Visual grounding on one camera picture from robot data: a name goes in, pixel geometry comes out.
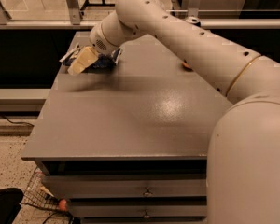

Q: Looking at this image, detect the lower drawer with knob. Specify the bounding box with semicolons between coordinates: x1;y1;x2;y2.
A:
68;199;206;218

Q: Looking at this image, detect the orange fruit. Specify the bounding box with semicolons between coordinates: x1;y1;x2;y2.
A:
182;62;192;69

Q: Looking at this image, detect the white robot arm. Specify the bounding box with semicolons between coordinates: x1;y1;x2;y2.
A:
68;0;280;224

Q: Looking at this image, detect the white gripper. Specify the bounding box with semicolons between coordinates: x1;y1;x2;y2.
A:
67;24;117;76

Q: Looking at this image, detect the blue chip bag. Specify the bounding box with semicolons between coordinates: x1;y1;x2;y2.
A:
60;44;122;69

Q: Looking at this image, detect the grey drawer cabinet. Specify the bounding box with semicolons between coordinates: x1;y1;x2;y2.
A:
22;36;230;224

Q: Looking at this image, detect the blue soda can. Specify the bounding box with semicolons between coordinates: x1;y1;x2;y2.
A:
186;16;201;27

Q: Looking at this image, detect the upper drawer with knob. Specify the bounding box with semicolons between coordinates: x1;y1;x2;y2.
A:
42;174;206;199

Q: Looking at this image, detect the metal railing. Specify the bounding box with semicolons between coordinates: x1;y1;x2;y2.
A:
0;0;280;29

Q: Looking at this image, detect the drawer with knob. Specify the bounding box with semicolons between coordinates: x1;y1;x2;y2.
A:
68;199;206;218
42;174;206;199

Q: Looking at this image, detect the small orange ball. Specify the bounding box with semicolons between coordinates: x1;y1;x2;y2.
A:
58;199;67;212

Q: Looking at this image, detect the wire basket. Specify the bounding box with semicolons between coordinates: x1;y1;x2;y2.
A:
21;168;62;213

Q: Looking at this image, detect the black floor cable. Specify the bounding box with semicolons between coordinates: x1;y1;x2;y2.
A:
0;107;35;128

